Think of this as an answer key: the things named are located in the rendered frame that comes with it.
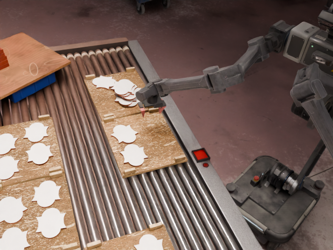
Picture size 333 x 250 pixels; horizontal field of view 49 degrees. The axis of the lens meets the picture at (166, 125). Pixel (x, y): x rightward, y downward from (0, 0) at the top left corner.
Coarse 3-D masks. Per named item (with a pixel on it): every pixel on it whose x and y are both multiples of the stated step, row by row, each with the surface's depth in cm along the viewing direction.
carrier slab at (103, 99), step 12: (120, 72) 239; (132, 72) 240; (144, 84) 231; (96, 96) 219; (108, 96) 220; (96, 108) 212; (108, 108) 212; (120, 108) 213; (132, 108) 214; (144, 108) 215
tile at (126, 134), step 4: (116, 128) 199; (120, 128) 199; (124, 128) 200; (128, 128) 200; (116, 132) 197; (120, 132) 197; (124, 132) 197; (128, 132) 198; (132, 132) 198; (136, 132) 198; (112, 136) 196; (116, 136) 195; (120, 136) 195; (124, 136) 195; (128, 136) 195; (132, 136) 196; (120, 140) 193; (124, 140) 193; (128, 140) 193; (132, 140) 193
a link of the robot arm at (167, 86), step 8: (208, 72) 150; (168, 80) 174; (176, 80) 169; (184, 80) 163; (192, 80) 158; (200, 80) 155; (208, 80) 153; (160, 88) 178; (168, 88) 173; (176, 88) 169; (184, 88) 165; (192, 88) 161; (208, 88) 153; (224, 88) 151
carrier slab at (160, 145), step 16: (112, 128) 200; (144, 128) 202; (160, 128) 203; (112, 144) 192; (128, 144) 193; (144, 144) 193; (160, 144) 194; (176, 144) 195; (144, 160) 185; (160, 160) 186; (128, 176) 179
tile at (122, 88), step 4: (120, 80) 221; (124, 80) 222; (128, 80) 222; (116, 84) 218; (120, 84) 218; (124, 84) 219; (128, 84) 219; (132, 84) 219; (112, 88) 215; (116, 88) 215; (120, 88) 216; (124, 88) 216; (128, 88) 216; (116, 92) 213; (120, 92) 213; (124, 92) 213; (128, 92) 215
